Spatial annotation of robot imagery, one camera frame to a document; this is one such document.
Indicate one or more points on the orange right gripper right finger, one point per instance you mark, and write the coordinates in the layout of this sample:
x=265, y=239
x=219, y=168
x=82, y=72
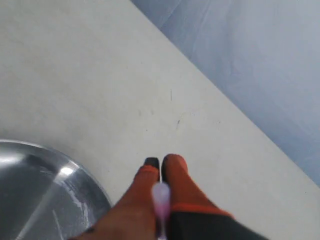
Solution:
x=192, y=214

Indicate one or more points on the thin purple strip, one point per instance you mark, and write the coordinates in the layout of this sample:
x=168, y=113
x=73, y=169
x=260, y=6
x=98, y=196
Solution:
x=161, y=194

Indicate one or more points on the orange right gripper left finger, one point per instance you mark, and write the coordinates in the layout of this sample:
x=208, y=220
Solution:
x=133, y=216

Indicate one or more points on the round steel plate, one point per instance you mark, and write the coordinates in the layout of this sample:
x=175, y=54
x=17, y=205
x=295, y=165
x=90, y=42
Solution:
x=45, y=195

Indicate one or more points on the white backdrop cloth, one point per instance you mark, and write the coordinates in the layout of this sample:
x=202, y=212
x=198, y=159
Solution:
x=264, y=55

